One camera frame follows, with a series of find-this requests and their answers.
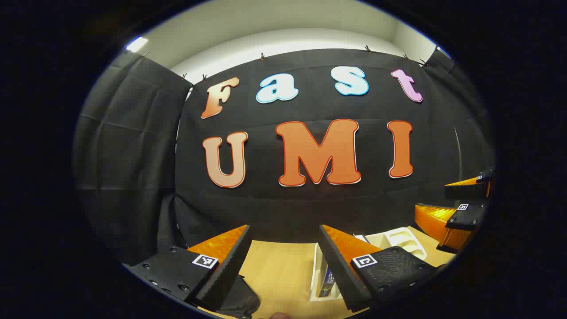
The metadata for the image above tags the blue cover book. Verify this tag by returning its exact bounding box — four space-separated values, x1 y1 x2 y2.
321 266 342 298

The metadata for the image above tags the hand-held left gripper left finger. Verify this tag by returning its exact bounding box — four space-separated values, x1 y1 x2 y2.
128 225 253 313

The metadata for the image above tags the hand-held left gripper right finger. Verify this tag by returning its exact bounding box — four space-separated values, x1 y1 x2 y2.
318 224 445 313

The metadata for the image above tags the ceiling light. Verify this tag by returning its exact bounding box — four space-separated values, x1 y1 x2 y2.
125 36 149 53

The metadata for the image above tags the white bookshelf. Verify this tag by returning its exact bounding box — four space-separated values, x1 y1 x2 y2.
309 227 428 303

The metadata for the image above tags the black schoolbag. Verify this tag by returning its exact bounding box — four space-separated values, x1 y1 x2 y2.
219 274 262 319

